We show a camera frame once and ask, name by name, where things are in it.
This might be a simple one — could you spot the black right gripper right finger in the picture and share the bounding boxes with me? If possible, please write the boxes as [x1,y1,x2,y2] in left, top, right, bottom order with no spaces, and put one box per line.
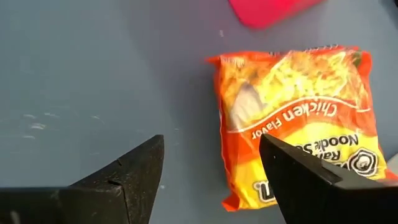
[259,133,398,224]

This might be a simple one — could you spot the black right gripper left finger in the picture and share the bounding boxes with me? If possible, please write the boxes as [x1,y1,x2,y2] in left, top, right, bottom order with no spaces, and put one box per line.
[0,134,165,224]

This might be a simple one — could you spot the orange Maruchan noodle pack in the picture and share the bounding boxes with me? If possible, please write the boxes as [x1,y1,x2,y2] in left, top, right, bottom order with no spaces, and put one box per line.
[205,45,398,212]

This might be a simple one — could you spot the red plastic bin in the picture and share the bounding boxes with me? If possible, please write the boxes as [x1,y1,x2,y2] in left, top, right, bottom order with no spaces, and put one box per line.
[228,0,324,30]

